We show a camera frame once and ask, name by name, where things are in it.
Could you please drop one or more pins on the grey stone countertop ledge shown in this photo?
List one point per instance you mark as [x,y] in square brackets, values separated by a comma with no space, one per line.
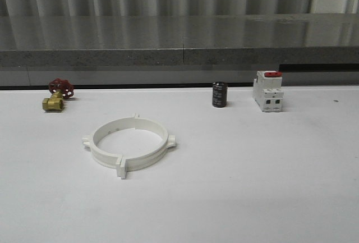
[90,50]

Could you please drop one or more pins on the black cylindrical capacitor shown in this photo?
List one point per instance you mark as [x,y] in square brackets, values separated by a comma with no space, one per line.
[219,98]

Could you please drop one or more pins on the white half pipe clamp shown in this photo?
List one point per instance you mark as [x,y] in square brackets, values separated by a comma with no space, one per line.
[102,133]
[158,153]

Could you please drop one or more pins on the brass valve red handwheel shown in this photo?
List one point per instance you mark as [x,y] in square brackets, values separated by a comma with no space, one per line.
[60,89]

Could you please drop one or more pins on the white circuit breaker red switch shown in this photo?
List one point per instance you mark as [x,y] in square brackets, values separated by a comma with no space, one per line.
[267,91]

